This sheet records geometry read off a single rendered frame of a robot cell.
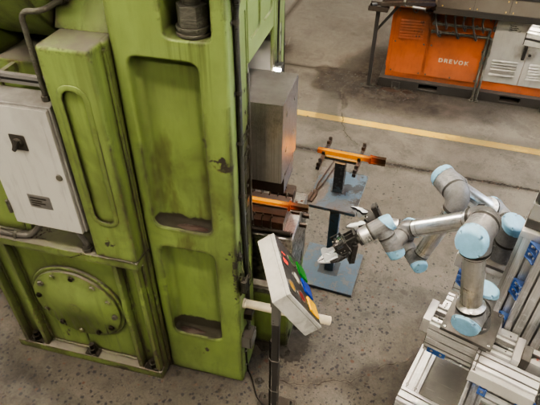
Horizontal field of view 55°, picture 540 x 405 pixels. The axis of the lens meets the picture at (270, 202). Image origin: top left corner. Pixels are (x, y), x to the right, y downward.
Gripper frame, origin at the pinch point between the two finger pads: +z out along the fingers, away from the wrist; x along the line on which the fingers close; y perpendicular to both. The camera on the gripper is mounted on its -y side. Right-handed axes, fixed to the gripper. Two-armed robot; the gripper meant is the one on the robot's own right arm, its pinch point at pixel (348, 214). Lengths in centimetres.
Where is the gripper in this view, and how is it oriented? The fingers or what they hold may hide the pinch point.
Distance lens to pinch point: 262.2
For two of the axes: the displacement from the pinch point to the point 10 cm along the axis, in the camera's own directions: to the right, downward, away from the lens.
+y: 0.0, 7.7, 6.4
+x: 2.5, -6.2, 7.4
